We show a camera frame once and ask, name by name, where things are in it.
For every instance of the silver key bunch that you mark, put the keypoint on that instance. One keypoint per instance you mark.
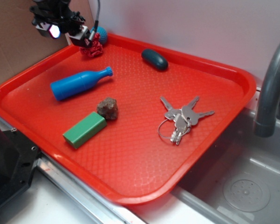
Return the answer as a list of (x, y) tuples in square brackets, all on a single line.
[(183, 119)]

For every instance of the grey toy faucet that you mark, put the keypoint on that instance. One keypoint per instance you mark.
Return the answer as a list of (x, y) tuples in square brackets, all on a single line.
[(268, 108)]

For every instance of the brown rough rock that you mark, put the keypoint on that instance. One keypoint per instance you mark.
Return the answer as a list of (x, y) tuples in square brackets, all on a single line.
[(108, 108)]

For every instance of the brown cardboard panel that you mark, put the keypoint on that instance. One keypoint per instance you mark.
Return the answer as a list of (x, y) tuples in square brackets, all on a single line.
[(21, 45)]

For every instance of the blue textured ball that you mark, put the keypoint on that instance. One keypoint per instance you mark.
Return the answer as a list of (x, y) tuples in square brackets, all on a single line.
[(101, 35)]

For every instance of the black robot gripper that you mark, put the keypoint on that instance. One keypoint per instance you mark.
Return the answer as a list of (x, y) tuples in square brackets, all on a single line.
[(54, 17)]

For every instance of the green rectangular block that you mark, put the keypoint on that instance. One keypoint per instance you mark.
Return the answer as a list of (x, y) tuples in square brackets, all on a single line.
[(85, 129)]

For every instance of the grey toy sink basin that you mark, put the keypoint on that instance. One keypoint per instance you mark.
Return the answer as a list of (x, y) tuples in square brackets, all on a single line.
[(237, 181)]

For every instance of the blue plastic toy bottle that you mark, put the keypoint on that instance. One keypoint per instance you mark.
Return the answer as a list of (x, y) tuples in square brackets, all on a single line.
[(78, 83)]

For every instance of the dark teal oval pebble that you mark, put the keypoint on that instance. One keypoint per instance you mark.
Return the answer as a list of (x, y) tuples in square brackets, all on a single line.
[(154, 59)]

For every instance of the red plastic tray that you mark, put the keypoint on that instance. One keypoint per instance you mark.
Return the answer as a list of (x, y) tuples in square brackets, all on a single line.
[(127, 162)]

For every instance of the red paper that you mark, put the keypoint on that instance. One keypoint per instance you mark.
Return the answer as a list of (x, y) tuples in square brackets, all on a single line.
[(95, 50)]

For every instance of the black box left corner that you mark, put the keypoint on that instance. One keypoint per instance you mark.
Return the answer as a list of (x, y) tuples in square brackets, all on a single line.
[(18, 155)]

